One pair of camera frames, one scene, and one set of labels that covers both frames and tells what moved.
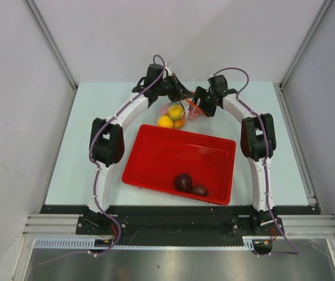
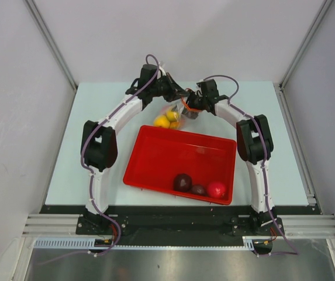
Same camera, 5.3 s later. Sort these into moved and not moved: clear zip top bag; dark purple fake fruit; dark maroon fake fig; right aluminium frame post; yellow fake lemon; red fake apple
Moved: yellow fake lemon; red fake apple
Not moved: dark maroon fake fig; dark purple fake fruit; clear zip top bag; right aluminium frame post
